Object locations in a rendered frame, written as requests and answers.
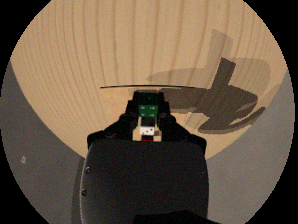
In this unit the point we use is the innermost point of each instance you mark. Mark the tan textured mat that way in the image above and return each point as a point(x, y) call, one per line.
point(179, 97)

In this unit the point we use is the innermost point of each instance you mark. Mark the dark red die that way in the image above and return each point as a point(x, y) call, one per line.
point(146, 137)

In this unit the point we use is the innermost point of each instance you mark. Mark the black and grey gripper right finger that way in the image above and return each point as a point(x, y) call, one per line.
point(170, 129)

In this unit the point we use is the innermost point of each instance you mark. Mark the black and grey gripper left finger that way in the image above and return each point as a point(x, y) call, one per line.
point(120, 128)

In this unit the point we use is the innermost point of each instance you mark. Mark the green die with white pips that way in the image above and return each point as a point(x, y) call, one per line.
point(148, 104)

